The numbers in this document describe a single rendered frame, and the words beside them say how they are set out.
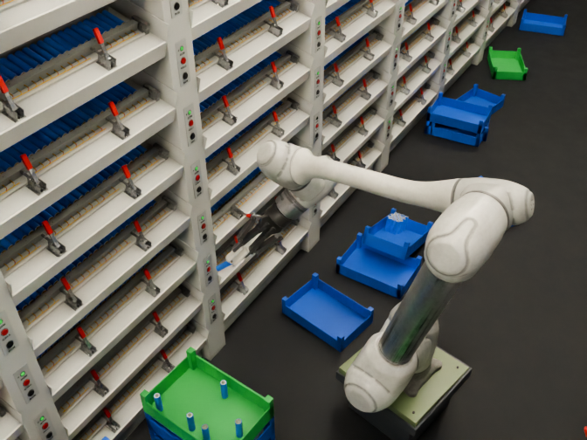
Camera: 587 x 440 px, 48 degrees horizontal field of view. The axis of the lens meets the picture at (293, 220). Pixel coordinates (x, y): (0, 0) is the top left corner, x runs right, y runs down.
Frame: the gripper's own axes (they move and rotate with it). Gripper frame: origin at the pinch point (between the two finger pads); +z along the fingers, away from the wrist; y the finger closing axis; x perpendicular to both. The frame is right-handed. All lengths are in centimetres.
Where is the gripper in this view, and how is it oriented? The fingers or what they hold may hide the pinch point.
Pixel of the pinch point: (238, 254)
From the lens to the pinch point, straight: 204.6
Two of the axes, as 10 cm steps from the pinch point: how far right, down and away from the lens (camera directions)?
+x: 2.0, 5.3, -8.3
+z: -7.1, 6.6, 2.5
